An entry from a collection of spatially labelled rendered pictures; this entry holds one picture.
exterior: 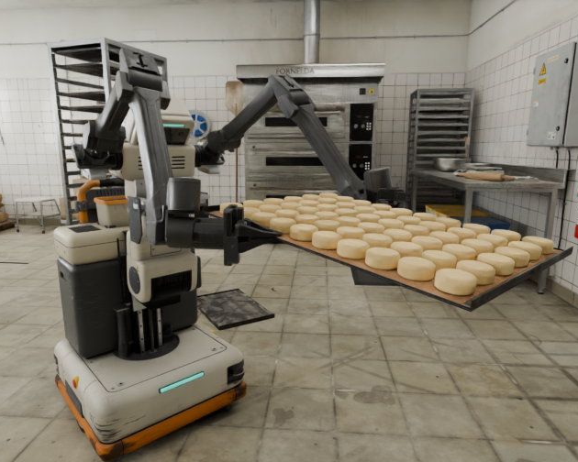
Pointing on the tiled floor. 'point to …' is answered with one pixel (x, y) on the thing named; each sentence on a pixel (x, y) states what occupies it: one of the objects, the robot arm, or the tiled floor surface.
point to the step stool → (36, 210)
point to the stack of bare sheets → (231, 309)
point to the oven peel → (234, 102)
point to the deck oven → (279, 133)
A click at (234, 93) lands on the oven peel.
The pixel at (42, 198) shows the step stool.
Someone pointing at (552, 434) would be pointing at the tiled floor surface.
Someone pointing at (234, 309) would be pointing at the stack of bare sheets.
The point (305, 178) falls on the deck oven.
